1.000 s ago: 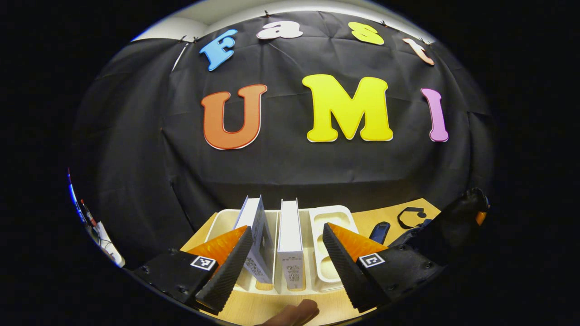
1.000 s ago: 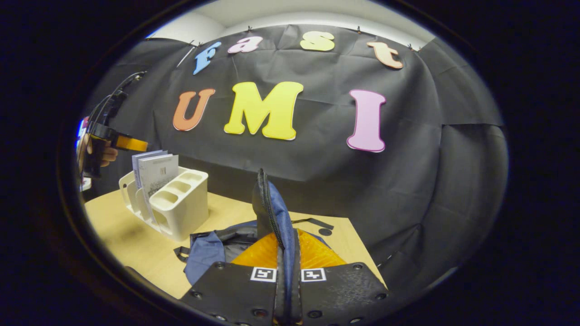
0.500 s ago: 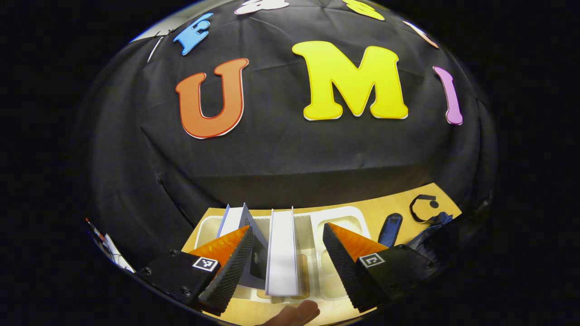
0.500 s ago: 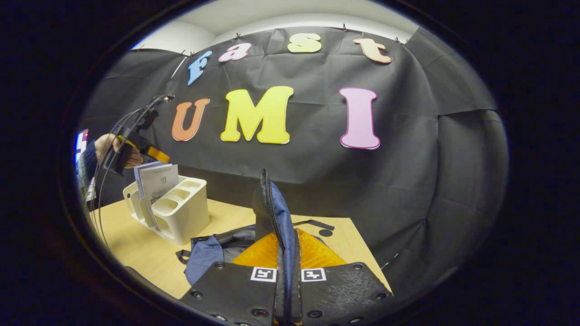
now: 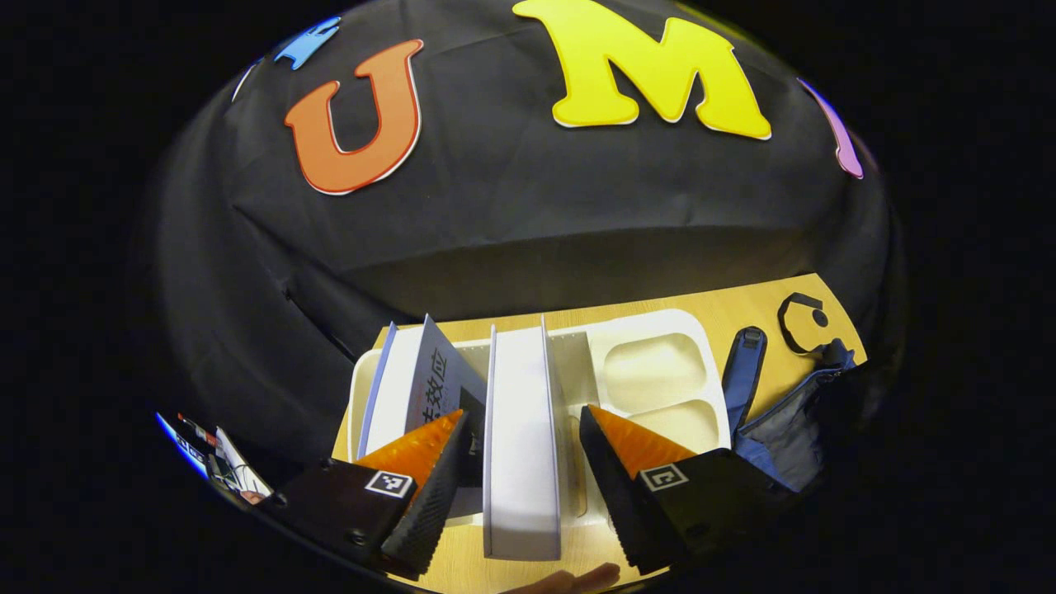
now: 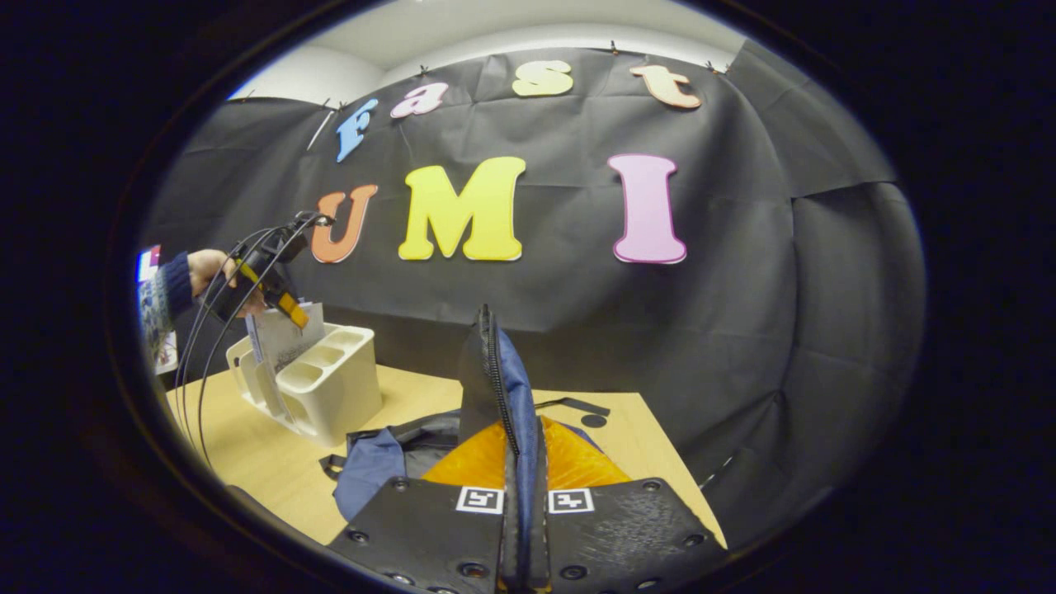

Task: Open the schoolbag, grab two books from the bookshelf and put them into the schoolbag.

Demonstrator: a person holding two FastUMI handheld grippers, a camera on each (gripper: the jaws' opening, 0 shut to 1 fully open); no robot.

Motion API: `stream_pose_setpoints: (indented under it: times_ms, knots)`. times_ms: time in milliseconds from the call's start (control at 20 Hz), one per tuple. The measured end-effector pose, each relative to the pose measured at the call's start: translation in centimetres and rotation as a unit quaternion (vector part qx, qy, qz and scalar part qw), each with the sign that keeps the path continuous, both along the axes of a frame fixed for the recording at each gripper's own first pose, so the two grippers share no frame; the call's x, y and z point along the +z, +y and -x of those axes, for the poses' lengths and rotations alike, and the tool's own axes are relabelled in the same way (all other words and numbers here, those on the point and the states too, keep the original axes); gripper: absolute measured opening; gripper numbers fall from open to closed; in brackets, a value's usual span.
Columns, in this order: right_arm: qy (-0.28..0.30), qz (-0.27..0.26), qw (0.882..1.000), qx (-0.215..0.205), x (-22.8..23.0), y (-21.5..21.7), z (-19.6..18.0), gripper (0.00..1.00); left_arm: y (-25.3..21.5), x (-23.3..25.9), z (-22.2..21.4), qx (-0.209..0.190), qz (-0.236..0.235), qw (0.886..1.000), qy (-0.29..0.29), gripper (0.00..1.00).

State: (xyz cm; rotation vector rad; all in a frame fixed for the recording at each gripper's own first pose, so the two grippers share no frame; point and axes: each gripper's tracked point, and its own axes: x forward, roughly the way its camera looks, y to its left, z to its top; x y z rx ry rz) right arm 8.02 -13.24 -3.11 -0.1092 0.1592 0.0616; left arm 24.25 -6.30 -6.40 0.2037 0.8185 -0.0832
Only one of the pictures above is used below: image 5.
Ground black backdrop cloth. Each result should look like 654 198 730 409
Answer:
153 0 896 463

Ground white book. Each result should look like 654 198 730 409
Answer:
483 316 563 562

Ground blue schoolbag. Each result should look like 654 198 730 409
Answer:
722 293 867 496

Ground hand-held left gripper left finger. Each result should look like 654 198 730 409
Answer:
256 410 471 578

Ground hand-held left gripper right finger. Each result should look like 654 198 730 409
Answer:
577 404 797 576

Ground grey-blue cover book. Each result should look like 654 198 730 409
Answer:
357 313 489 488

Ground white plastic bookshelf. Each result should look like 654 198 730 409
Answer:
346 309 731 529

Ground white and red background object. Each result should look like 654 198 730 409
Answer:
157 412 273 506

